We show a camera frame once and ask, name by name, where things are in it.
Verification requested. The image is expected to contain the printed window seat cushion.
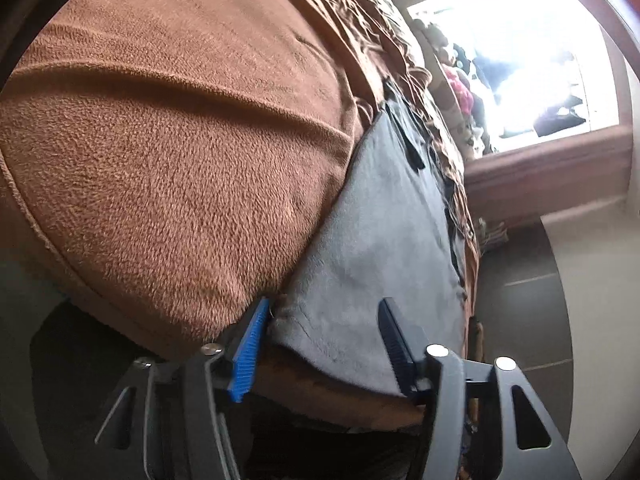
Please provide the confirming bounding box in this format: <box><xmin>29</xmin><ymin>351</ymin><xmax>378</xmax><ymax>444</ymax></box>
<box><xmin>425</xmin><ymin>67</ymin><xmax>488</xmax><ymax>161</ymax></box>

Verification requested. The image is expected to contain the small dark hanging garment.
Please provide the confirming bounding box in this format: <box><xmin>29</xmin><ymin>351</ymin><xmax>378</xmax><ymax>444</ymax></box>
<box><xmin>532</xmin><ymin>104</ymin><xmax>587</xmax><ymax>138</ymax></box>

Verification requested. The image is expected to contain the grey t-shirt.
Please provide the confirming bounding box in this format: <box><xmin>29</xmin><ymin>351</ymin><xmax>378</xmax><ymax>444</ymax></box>
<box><xmin>267</xmin><ymin>77</ymin><xmax>468</xmax><ymax>398</ymax></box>

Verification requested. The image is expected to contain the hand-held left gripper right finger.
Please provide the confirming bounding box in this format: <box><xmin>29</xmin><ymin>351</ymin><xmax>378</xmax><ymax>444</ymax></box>
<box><xmin>377</xmin><ymin>297</ymin><xmax>583</xmax><ymax>480</ymax></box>

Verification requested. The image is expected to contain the brown bed blanket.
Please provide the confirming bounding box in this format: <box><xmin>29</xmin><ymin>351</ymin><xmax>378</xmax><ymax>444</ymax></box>
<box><xmin>0</xmin><ymin>0</ymin><xmax>483</xmax><ymax>431</ymax></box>

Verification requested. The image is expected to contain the window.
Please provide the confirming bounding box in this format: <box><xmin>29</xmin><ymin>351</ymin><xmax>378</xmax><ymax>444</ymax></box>
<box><xmin>407</xmin><ymin>0</ymin><xmax>621</xmax><ymax>153</ymax></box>

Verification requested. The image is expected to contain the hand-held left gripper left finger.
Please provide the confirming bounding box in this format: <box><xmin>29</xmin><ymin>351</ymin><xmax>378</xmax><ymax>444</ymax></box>
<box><xmin>95</xmin><ymin>297</ymin><xmax>273</xmax><ymax>480</ymax></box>

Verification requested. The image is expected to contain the pink plush toy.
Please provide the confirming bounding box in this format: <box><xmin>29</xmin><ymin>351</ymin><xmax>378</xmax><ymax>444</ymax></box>
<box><xmin>445</xmin><ymin>67</ymin><xmax>476</xmax><ymax>113</ymax></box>

